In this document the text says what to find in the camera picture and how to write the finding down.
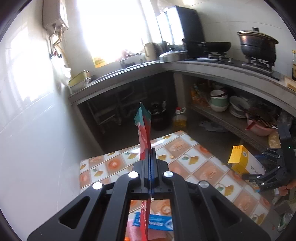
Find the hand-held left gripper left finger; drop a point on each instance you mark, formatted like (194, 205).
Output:
(146, 176)

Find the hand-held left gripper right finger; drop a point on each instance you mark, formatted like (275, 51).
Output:
(154, 176)

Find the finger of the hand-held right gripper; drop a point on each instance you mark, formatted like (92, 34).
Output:
(271, 155)
(268, 178)

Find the yellow and white carton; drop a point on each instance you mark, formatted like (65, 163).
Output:
(242, 160)

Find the red snack wrapper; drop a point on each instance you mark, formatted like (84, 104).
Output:
(144, 134)

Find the blue toothpaste box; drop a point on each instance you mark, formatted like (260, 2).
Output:
(159, 222)

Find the person's right hand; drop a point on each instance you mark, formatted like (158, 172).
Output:
(286, 188)

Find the yellow food bag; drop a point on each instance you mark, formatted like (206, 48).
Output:
(274, 140)

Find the pink plastic basin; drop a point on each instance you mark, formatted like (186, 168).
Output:
(259, 131)

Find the patterned vinyl tablecloth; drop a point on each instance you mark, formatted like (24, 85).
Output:
(196, 166)

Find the green and white bag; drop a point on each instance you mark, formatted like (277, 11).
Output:
(285, 222)

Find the black bucket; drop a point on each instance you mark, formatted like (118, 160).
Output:
(159, 120)

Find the stack of plates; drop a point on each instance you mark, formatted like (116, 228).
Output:
(238, 109)

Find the pink folded towel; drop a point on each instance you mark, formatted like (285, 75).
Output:
(136, 234)

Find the wooden cutting board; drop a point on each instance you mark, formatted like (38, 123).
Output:
(291, 83)

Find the cooking oil bottle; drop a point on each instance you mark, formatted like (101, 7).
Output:
(180, 121)

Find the grey crumpled bag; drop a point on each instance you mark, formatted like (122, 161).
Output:
(212, 126)

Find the dark sauce bottle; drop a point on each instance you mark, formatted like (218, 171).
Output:
(294, 69)

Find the stack of bowls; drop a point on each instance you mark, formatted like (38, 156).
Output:
(218, 102)

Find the gas stove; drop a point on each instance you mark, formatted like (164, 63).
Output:
(259, 66)

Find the orange snack bag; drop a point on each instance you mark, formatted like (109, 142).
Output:
(195, 96)

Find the black cooking pot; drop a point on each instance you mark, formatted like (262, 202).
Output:
(257, 48)

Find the yellow-green enamel basin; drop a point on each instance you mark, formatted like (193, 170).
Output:
(78, 80)

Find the black wok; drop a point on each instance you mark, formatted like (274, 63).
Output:
(217, 46)

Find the steel pot with lid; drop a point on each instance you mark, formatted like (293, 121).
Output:
(172, 56)

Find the yellow packet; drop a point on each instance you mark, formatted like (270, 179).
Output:
(99, 62)

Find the beige electric kettle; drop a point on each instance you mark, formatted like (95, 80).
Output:
(150, 52)

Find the black kitchen cabinet appliance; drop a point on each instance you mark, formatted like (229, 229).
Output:
(189, 30)

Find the water heater pipes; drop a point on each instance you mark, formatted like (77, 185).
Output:
(54, 55)

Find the bright window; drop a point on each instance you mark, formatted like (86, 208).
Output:
(111, 27)

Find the white wall water heater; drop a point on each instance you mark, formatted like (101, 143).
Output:
(54, 16)

